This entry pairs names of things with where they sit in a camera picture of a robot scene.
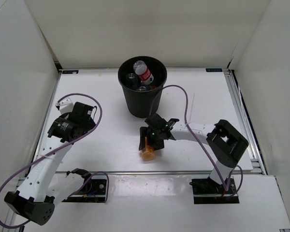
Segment clear bottle blue cap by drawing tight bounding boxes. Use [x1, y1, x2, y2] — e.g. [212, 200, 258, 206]
[126, 73, 138, 90]

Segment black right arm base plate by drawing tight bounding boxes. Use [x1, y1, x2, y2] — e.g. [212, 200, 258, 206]
[189, 178, 240, 204]

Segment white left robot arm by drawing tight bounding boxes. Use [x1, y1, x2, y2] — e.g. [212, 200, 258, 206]
[4, 101, 95, 225]

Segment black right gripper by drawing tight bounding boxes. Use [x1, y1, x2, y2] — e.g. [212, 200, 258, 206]
[139, 127, 165, 151]

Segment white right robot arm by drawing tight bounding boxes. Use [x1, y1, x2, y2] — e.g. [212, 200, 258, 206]
[139, 113, 248, 193]

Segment clear bottle red label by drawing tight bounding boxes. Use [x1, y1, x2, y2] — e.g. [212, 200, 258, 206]
[133, 60, 154, 85]

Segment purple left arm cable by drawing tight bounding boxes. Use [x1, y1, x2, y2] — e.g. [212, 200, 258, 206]
[0, 93, 109, 229]

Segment black plastic waste bin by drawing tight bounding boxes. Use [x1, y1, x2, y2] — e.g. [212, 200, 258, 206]
[117, 56, 167, 118]

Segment clear bottle white cap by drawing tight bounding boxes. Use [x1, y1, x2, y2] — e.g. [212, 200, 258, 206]
[137, 85, 157, 92]

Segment orange juice bottle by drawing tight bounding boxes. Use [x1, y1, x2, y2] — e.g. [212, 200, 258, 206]
[141, 138, 156, 161]

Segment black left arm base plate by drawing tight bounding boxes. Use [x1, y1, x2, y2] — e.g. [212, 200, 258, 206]
[62, 174, 109, 203]

